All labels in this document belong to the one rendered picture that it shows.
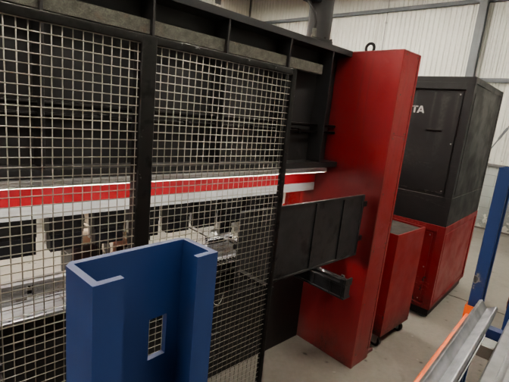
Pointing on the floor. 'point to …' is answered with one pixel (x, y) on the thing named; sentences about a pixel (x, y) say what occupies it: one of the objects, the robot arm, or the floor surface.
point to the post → (143, 178)
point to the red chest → (398, 277)
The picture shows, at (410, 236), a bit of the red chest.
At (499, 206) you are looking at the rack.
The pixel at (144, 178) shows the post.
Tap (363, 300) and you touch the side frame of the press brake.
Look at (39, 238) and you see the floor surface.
